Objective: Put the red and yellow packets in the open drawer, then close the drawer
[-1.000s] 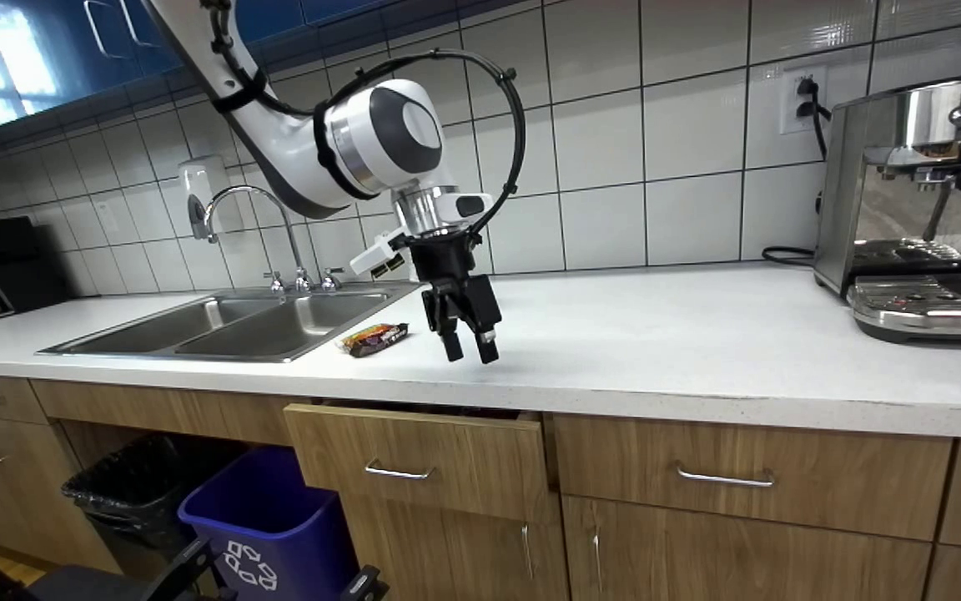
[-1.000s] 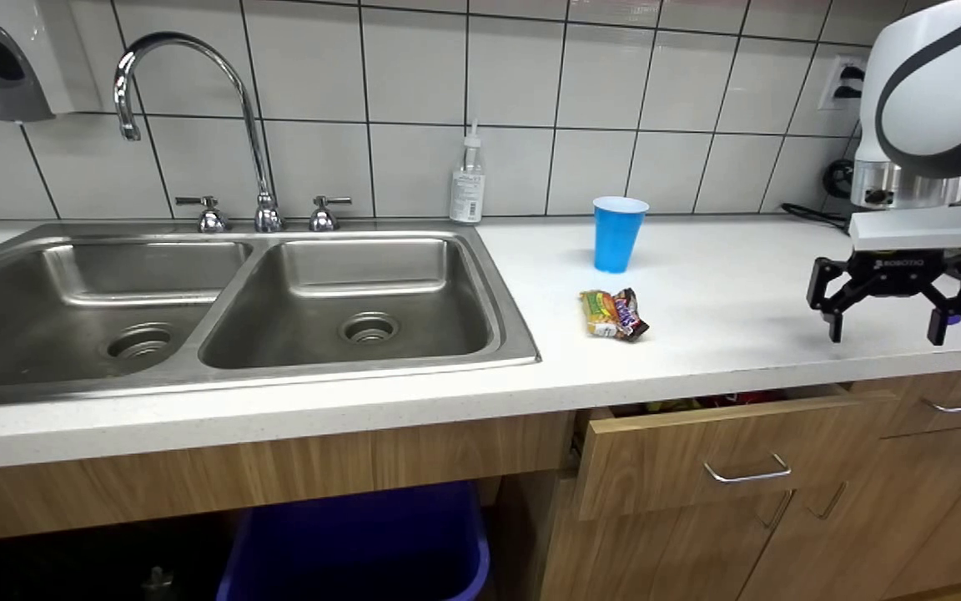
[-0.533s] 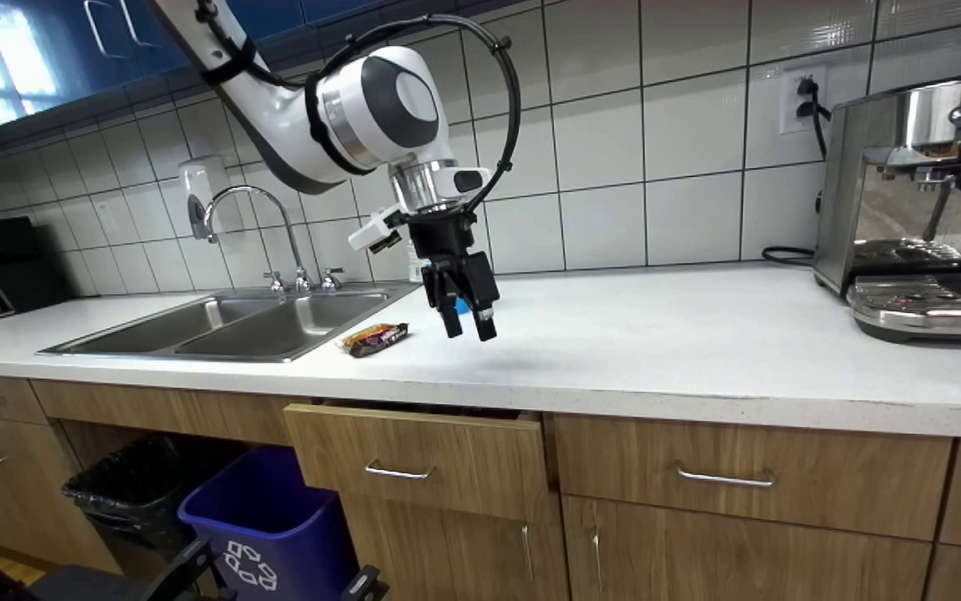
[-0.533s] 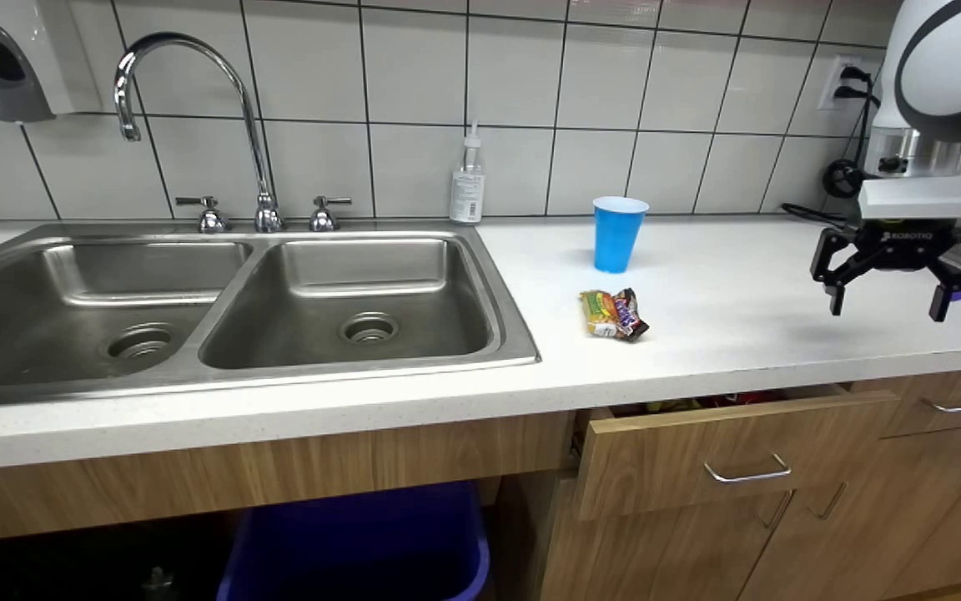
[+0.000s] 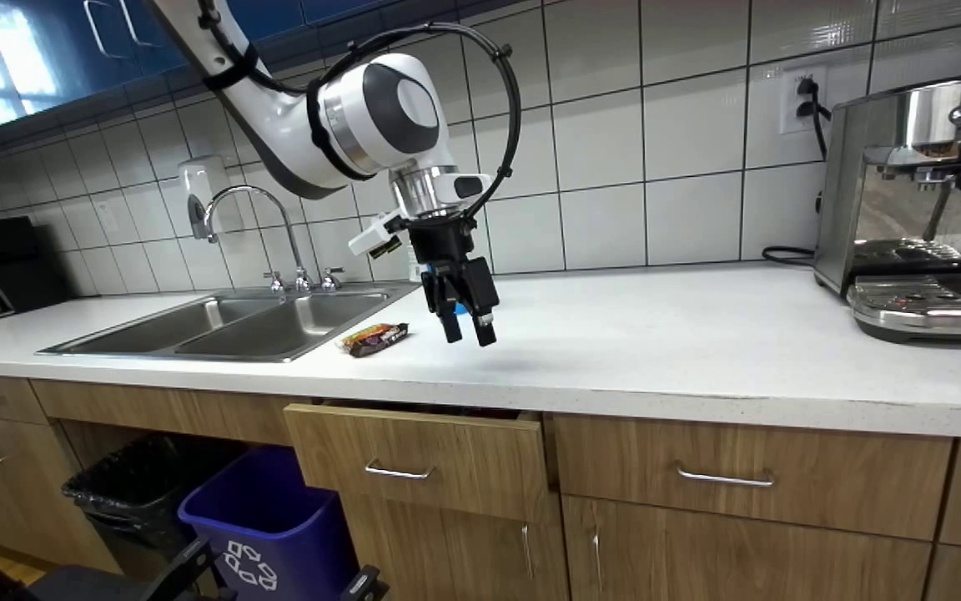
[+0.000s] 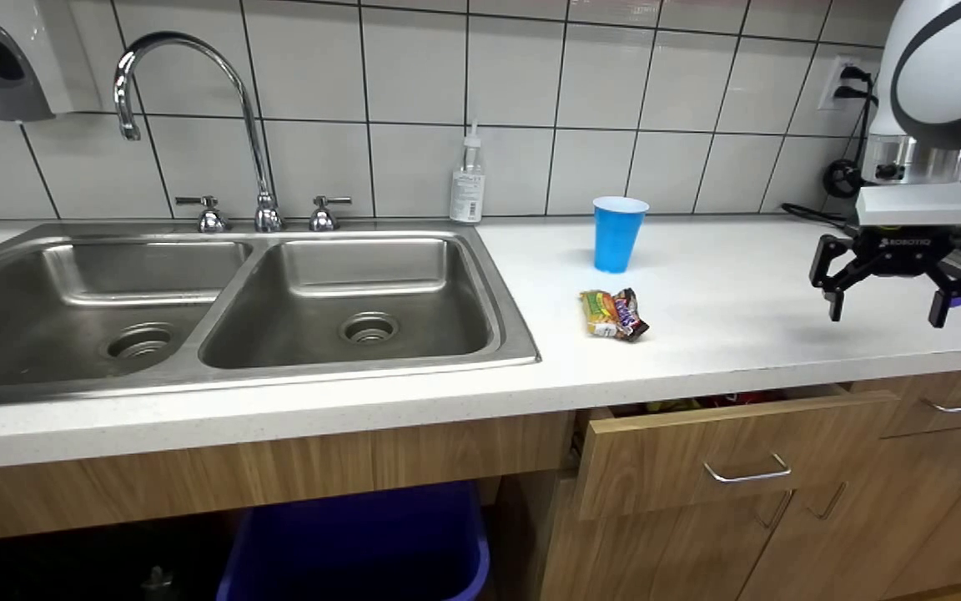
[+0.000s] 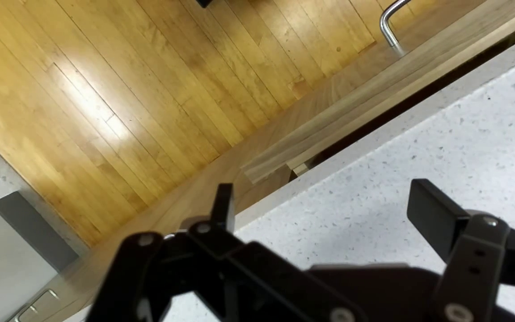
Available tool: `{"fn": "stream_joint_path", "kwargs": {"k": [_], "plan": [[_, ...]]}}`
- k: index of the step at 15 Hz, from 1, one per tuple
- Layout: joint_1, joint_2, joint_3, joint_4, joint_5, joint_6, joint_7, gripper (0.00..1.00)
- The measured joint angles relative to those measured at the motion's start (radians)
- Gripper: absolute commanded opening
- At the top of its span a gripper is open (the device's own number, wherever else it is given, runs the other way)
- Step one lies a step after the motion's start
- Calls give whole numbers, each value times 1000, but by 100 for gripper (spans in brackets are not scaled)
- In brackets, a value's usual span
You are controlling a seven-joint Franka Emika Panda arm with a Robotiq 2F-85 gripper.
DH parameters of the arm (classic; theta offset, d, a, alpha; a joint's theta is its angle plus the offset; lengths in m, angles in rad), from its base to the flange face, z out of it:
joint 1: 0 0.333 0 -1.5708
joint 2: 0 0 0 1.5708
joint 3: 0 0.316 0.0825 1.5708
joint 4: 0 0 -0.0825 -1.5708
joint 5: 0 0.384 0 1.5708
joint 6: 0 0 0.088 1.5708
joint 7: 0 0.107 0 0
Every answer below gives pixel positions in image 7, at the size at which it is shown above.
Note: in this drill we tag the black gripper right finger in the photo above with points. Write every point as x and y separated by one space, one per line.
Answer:
484 262

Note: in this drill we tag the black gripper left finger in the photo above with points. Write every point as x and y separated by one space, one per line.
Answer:
210 280

